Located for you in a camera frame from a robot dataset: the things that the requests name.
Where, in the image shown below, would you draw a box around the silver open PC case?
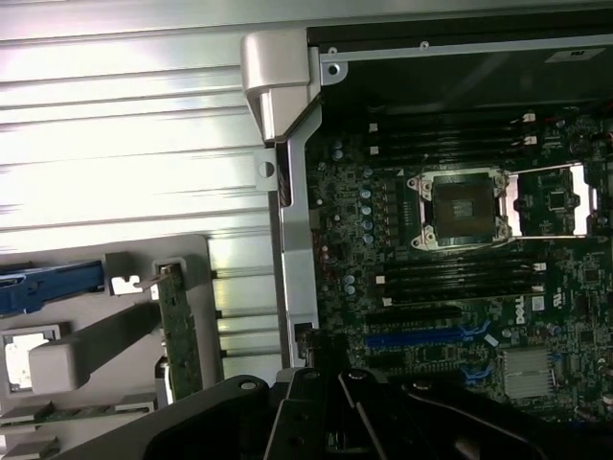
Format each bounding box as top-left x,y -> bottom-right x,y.
238,22 -> 613,432

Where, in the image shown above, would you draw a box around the blue expansion slot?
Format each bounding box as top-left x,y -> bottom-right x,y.
363,325 -> 492,352

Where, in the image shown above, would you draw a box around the CPU socket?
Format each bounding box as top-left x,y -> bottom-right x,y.
405,166 -> 511,251

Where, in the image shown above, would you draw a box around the silver CPU chip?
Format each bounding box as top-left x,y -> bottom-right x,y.
4,332 -> 50,390

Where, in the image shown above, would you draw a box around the green Dell motherboard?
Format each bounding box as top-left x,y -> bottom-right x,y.
306,105 -> 613,426

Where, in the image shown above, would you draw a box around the green RAM stick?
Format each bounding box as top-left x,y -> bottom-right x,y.
0,403 -> 158,426

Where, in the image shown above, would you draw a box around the blue clip part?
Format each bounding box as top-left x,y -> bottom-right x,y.
0,260 -> 105,320

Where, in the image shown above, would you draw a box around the silver finned chipset heatsink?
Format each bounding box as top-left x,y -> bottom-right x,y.
501,347 -> 553,400

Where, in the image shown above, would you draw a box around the metal socket cover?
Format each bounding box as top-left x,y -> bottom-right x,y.
506,161 -> 601,240

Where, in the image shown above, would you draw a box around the RAM slot white clips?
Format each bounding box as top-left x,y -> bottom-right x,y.
368,111 -> 538,134
368,134 -> 539,156
375,262 -> 549,286
381,282 -> 548,308

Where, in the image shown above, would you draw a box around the grey plastic parts rack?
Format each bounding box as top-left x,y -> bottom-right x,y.
0,233 -> 215,460

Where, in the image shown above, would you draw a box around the black expansion slot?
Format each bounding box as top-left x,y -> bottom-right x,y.
365,305 -> 465,327

